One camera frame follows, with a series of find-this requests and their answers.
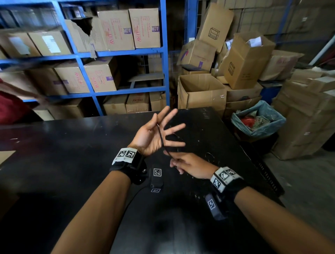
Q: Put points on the bin with blue bag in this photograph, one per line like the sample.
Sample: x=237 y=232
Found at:
x=257 y=119

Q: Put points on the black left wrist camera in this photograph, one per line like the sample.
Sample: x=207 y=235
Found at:
x=157 y=179

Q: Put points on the white pole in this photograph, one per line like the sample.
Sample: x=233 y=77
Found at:
x=323 y=49

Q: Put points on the shelved cardboard boxes with print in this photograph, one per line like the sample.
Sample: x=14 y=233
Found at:
x=117 y=28

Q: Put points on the black wristband with markers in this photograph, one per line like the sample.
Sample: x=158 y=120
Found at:
x=226 y=180
x=128 y=161

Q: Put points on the person's left thumb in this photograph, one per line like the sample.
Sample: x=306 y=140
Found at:
x=149 y=125

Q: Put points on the stack of taped cardboard boxes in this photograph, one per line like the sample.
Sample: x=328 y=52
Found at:
x=306 y=117

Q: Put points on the person's right hand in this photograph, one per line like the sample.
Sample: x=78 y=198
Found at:
x=195 y=164

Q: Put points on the blue metal shelf rack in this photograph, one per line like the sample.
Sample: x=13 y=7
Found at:
x=86 y=55

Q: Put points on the blue plastic container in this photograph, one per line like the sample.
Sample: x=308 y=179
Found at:
x=269 y=93

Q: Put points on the blue metal rack upright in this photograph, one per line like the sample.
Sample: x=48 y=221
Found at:
x=191 y=21

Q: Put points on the person's right forearm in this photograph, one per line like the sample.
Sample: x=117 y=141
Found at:
x=274 y=222

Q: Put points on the black left wristband with markers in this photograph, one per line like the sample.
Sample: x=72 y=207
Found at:
x=128 y=161

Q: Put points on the person's left middle finger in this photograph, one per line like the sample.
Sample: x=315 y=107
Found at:
x=171 y=117

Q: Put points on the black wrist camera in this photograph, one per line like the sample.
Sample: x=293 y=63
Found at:
x=214 y=206
x=157 y=179

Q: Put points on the person's left hand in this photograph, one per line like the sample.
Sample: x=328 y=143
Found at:
x=146 y=138

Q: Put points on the pile of brown cardboard boxes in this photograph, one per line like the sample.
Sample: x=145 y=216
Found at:
x=201 y=91

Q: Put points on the person's right fingers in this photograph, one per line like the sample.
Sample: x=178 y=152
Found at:
x=176 y=161

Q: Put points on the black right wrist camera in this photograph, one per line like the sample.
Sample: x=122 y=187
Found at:
x=214 y=206

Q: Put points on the person's left little finger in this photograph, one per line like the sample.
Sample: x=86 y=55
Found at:
x=175 y=144

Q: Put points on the black right wristband with markers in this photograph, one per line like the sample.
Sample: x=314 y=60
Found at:
x=226 y=180

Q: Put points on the person's left forearm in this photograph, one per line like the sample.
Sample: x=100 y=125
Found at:
x=99 y=214

